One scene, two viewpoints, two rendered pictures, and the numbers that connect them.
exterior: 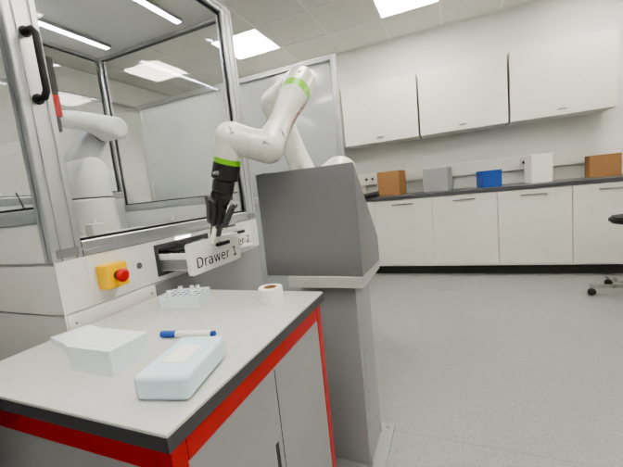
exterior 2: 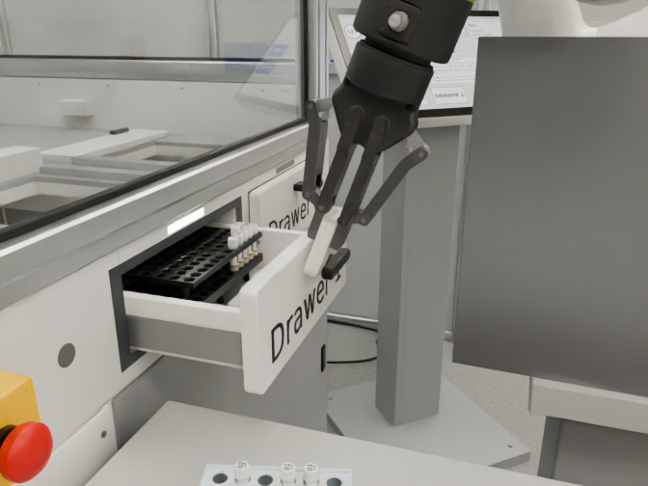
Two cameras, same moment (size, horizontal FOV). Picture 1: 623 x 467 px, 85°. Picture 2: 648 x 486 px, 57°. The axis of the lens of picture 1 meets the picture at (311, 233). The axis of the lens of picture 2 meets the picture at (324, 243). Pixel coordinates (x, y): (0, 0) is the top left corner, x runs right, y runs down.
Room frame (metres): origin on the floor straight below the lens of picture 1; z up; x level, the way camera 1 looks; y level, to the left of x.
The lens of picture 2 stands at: (0.63, 0.39, 1.15)
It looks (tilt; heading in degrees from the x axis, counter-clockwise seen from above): 19 degrees down; 356
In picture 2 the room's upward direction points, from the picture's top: straight up
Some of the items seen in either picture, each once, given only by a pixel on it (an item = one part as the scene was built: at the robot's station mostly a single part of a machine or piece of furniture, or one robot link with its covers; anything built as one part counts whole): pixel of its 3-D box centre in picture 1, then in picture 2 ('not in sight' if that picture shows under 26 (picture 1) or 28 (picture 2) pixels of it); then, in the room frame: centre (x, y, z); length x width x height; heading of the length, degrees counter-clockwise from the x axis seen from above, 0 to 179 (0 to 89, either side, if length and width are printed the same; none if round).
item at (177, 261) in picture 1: (172, 255); (146, 271); (1.34, 0.56, 0.86); 0.40 x 0.26 x 0.06; 67
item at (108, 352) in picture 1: (108, 350); not in sight; (0.66, 0.43, 0.79); 0.13 x 0.09 x 0.05; 67
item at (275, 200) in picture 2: (234, 238); (291, 203); (1.60, 0.37, 0.87); 0.29 x 0.02 x 0.11; 157
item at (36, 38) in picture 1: (37, 63); not in sight; (0.91, 0.64, 1.45); 0.05 x 0.03 x 0.19; 67
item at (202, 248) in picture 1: (215, 251); (304, 285); (1.26, 0.37, 0.87); 0.29 x 0.02 x 0.11; 157
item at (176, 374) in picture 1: (184, 364); not in sight; (0.57, 0.25, 0.78); 0.15 x 0.10 x 0.04; 170
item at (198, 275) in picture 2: not in sight; (224, 256); (1.30, 0.46, 0.90); 0.18 x 0.02 x 0.01; 157
